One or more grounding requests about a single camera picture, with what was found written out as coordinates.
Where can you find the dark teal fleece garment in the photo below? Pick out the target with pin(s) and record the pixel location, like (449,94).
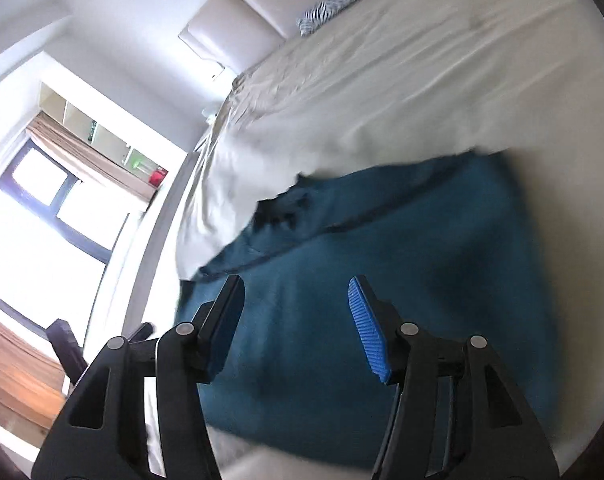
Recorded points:
(448,242)

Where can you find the red box on sill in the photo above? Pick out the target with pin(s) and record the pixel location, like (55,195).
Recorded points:
(157,177)

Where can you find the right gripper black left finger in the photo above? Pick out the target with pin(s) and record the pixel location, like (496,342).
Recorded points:
(101,432)

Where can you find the beige bed sheet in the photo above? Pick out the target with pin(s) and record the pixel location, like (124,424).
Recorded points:
(407,80)

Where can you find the white wall shelf unit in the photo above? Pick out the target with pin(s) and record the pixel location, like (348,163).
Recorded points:
(92,132)

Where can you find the dark framed window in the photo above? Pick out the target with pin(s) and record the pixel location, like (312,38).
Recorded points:
(48,269)

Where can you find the beige curtain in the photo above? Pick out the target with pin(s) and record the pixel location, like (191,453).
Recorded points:
(86,162)

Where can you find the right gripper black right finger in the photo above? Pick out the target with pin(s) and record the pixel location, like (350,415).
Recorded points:
(457,413)

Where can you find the black chair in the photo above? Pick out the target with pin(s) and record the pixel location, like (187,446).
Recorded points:
(70,354)

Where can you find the beige padded headboard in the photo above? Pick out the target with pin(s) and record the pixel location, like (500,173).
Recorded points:
(237,34)

